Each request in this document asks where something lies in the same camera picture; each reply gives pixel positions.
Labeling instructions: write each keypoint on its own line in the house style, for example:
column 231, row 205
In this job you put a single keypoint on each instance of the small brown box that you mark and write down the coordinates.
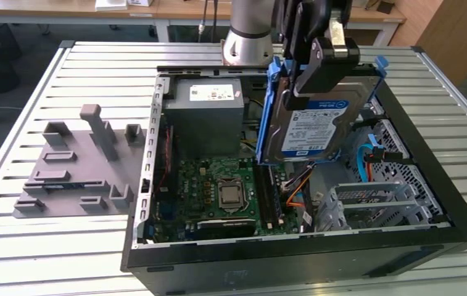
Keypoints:
column 384, row 7

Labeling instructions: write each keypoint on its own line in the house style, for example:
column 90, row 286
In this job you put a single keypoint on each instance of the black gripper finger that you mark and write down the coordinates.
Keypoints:
column 323, row 77

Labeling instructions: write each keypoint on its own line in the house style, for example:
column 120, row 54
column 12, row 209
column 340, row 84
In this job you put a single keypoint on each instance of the grey power supply unit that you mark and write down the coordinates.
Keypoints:
column 204, row 129

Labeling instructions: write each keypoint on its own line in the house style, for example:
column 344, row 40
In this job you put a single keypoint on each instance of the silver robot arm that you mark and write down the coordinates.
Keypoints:
column 250, row 18

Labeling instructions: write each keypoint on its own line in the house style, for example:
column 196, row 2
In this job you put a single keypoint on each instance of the wooden desk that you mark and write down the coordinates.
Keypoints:
column 52, row 10

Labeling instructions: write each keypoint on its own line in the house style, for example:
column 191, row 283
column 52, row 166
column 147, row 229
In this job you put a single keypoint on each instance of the grey parts rack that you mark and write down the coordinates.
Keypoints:
column 76, row 172

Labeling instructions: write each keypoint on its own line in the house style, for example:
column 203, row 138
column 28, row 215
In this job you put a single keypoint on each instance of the black PC case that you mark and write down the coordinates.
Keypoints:
column 299, row 262

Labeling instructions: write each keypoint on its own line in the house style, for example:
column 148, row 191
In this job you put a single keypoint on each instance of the black RAM stick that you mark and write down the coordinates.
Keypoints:
column 262, row 197
column 276, row 200

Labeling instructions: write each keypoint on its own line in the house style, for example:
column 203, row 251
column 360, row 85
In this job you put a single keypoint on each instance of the small white box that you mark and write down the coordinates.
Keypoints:
column 139, row 2

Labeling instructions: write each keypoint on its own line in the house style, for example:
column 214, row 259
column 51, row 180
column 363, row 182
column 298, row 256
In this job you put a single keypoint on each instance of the wooden cabinet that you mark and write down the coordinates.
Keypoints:
column 463, row 31

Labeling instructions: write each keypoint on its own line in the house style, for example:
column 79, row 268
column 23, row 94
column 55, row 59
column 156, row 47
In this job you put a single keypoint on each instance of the green motherboard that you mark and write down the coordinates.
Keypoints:
column 190, row 175

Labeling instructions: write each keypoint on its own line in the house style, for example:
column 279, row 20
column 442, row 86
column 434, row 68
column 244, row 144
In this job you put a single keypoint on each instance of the silver CPU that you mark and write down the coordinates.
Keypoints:
column 231, row 195

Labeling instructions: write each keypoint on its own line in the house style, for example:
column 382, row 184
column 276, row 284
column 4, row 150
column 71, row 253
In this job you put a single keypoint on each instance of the hard disk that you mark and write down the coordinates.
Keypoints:
column 315, row 132

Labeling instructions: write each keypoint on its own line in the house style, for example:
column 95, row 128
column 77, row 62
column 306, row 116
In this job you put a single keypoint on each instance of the metal disk bay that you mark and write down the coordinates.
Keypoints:
column 376, row 205

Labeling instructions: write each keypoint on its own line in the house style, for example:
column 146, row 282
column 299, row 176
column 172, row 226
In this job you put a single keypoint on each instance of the black graphics card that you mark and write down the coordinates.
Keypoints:
column 224, row 229

